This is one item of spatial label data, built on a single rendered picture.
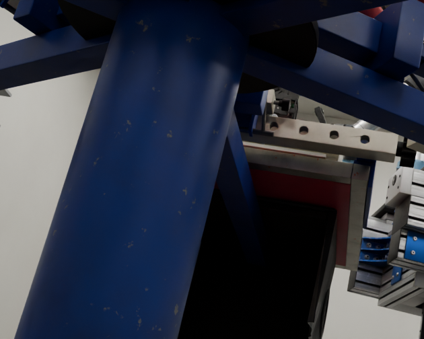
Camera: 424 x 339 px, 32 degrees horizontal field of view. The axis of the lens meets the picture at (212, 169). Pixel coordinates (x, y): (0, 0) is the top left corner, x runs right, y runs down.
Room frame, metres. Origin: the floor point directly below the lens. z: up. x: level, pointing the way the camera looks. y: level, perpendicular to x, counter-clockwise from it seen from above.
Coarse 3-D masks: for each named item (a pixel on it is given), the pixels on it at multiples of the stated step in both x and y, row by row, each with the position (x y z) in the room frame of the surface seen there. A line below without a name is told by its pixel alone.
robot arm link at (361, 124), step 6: (408, 78) 2.57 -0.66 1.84; (420, 78) 2.54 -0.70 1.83; (408, 84) 2.55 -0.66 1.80; (414, 84) 2.54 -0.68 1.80; (420, 90) 2.54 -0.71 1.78; (360, 120) 2.63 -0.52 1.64; (354, 126) 2.64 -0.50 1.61; (360, 126) 2.62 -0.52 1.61; (366, 126) 2.62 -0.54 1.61; (372, 126) 2.62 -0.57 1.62
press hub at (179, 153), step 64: (192, 0) 0.88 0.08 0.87; (128, 64) 0.90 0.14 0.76; (192, 64) 0.89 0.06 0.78; (128, 128) 0.89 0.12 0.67; (192, 128) 0.90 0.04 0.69; (64, 192) 0.94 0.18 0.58; (128, 192) 0.88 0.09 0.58; (192, 192) 0.92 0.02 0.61; (64, 256) 0.90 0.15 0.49; (128, 256) 0.88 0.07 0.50; (192, 256) 0.95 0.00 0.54; (64, 320) 0.89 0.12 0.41; (128, 320) 0.89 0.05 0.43
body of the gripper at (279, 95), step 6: (282, 90) 1.80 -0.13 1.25; (276, 96) 1.78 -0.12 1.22; (282, 96) 1.78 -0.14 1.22; (288, 96) 1.78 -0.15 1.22; (294, 96) 1.77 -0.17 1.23; (294, 102) 1.80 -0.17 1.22; (276, 108) 1.79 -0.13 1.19; (294, 108) 1.77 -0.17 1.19; (282, 114) 1.79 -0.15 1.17; (288, 114) 1.79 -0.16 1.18; (294, 114) 1.81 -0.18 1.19
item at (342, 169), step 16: (256, 160) 1.62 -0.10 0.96; (272, 160) 1.61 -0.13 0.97; (288, 160) 1.60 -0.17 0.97; (304, 160) 1.59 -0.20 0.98; (320, 160) 1.58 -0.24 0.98; (304, 176) 1.62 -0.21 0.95; (320, 176) 1.60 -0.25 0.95; (336, 176) 1.58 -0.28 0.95; (352, 176) 1.56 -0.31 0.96; (368, 176) 1.56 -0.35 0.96; (352, 192) 1.65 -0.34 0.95; (352, 208) 1.75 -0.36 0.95; (352, 224) 1.88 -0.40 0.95; (352, 240) 2.01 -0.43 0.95; (352, 256) 2.17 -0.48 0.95
